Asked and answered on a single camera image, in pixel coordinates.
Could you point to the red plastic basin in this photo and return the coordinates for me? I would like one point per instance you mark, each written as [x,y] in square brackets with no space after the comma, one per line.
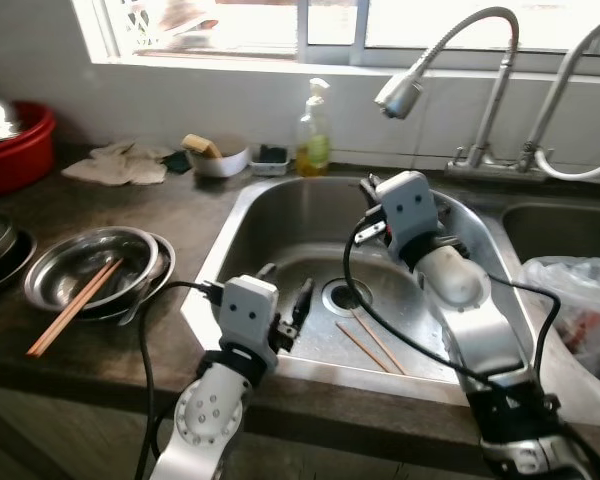
[25,160]

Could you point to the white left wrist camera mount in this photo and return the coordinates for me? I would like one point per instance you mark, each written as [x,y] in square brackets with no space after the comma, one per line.
[245,312]

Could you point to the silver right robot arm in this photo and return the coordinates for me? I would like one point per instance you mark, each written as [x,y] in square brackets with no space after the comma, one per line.
[480,340]

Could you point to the green scouring pad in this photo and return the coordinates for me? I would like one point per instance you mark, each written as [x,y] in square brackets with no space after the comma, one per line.
[176,162]

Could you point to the gooseneck faucet with sprayer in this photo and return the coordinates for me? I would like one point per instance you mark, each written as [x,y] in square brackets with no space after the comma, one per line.
[398,95]

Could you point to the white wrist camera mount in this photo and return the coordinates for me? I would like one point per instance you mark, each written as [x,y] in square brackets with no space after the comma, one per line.
[410,205]
[245,312]

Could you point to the yellow sponge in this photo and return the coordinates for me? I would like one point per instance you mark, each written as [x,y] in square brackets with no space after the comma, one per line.
[200,145]

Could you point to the wooden chopstick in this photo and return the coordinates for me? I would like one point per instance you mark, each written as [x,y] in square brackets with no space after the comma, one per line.
[52,332]
[380,346]
[363,347]
[98,283]

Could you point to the shallow steel plate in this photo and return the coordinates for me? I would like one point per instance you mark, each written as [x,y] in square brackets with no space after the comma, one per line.
[70,262]
[165,275]

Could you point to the beige cloth rag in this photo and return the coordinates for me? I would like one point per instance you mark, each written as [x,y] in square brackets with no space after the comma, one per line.
[120,165]

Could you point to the small white soap dish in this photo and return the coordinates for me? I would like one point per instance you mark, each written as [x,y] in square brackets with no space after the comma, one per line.
[270,165]

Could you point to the white window frame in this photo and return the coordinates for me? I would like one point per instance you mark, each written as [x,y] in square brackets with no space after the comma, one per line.
[330,50]

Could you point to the clear plastic bag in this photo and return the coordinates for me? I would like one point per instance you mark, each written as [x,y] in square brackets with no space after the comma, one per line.
[580,290]

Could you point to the stainless steel double sink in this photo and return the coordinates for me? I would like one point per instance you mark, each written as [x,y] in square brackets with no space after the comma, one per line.
[280,235]

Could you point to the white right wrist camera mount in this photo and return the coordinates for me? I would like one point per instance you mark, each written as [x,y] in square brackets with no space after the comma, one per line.
[410,205]

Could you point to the steel gooseneck faucet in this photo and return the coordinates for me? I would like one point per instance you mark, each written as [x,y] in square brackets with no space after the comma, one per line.
[548,110]

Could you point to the white bowl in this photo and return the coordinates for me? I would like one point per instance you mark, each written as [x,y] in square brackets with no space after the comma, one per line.
[225,165]

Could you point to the yellow dish soap bottle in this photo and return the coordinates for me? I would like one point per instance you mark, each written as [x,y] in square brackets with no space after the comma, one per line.
[314,150]

